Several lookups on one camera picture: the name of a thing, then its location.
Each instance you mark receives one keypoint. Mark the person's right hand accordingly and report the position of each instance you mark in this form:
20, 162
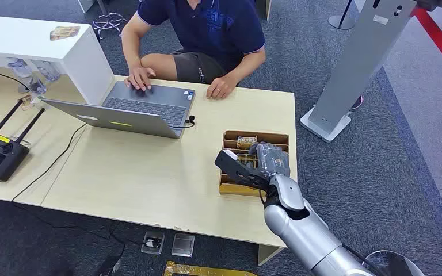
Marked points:
140, 78

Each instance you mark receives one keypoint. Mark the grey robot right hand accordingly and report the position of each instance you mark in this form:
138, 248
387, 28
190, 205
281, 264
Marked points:
272, 160

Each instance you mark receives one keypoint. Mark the person's left hand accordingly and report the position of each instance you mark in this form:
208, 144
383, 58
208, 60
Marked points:
220, 88

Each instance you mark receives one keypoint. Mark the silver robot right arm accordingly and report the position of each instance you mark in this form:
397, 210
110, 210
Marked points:
301, 232

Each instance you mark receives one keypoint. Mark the dark gold card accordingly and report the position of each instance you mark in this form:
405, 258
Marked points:
247, 160

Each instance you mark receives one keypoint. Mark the hotel card with print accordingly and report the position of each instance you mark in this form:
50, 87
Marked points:
246, 142

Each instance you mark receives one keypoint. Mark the wooden card holder box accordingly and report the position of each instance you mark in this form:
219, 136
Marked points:
230, 186

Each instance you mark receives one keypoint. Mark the person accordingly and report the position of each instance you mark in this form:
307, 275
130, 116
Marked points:
209, 30

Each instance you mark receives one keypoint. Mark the gold card on counter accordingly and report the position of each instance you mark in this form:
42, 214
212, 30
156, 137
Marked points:
64, 32

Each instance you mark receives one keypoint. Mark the grey laptop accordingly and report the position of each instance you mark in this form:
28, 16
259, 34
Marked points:
144, 108

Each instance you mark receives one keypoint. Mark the chrome chair base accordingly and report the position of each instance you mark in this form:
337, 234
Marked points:
108, 21

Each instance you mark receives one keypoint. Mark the clear plastic water bottle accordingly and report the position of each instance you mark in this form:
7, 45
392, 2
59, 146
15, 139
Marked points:
48, 70
22, 70

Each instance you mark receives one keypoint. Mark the white side counter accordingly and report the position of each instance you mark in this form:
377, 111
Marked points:
26, 38

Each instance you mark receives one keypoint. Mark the closed floor socket cover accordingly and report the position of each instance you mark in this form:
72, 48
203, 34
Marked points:
183, 245

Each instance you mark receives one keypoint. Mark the gold foil sheet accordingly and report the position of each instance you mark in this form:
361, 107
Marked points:
202, 271

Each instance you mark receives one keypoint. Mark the grey kiosk stand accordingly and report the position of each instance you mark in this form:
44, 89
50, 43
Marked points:
362, 57

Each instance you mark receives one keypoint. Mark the round stanchion base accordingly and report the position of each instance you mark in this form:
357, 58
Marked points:
339, 21

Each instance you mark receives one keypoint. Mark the floor socket with plug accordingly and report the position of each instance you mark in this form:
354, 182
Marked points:
153, 242

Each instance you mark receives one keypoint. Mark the round grey floor base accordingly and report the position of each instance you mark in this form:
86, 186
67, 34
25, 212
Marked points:
396, 263

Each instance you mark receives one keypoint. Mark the red barrier belt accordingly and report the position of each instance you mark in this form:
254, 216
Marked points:
440, 42

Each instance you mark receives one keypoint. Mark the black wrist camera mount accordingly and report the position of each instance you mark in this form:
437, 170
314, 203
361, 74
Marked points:
234, 167

